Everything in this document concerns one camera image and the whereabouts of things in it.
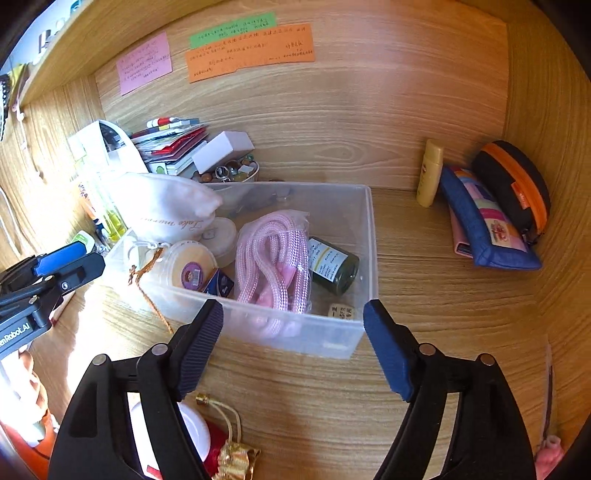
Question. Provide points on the white tube with orange print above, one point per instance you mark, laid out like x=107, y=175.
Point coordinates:
x=87, y=203

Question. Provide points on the grey cloth item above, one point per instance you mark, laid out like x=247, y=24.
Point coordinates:
x=277, y=196

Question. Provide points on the pink paw toy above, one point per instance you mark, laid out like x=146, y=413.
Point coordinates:
x=549, y=461

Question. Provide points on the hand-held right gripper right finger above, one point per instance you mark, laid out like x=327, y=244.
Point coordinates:
x=388, y=350

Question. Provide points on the yellow plastic bottle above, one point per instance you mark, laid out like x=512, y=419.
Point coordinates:
x=429, y=180

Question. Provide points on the white curved desk holder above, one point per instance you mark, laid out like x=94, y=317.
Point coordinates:
x=106, y=138

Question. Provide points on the white round lid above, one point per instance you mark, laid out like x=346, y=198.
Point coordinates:
x=194, y=429

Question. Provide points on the white bowl with beads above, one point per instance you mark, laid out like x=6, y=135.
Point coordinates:
x=231, y=174

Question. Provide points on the small white box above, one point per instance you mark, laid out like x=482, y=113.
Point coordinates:
x=221, y=150

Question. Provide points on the blue pencil pouch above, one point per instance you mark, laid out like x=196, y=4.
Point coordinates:
x=489, y=230

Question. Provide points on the orange cloth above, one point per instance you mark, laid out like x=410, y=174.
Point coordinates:
x=32, y=461

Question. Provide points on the pink sticky note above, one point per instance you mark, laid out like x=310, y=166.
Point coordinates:
x=145, y=64

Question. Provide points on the black beaded band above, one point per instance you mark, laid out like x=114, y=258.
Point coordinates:
x=2, y=106

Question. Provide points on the gold fabric pouch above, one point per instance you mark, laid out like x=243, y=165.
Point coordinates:
x=235, y=457

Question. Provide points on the white tub with purple label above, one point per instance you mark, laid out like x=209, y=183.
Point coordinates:
x=189, y=267

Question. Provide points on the pink wallet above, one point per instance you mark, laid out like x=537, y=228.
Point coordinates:
x=461, y=240

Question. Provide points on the black and orange zip case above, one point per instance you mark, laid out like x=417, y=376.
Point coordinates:
x=498, y=170

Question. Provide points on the green sticky note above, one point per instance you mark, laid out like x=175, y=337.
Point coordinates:
x=231, y=30

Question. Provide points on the wooden shelf board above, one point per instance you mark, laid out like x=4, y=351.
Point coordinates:
x=60, y=55

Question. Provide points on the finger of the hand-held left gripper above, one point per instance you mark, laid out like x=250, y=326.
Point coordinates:
x=78, y=273
x=60, y=256

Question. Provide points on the clear plastic storage box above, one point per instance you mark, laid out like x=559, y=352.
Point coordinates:
x=341, y=341

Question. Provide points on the dark green spray bottle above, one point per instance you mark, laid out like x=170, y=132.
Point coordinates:
x=339, y=272

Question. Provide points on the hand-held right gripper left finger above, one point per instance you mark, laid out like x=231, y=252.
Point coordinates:
x=198, y=350

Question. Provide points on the clear bottle with yellow liquid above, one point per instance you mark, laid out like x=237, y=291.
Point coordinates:
x=113, y=221

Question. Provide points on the red pouch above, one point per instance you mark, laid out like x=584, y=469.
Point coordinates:
x=216, y=443

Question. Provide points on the blue staple box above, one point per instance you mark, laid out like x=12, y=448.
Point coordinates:
x=221, y=284

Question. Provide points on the orange sticky note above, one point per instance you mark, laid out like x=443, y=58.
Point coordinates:
x=249, y=55

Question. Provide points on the stack of notebooks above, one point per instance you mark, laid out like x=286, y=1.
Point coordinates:
x=171, y=143

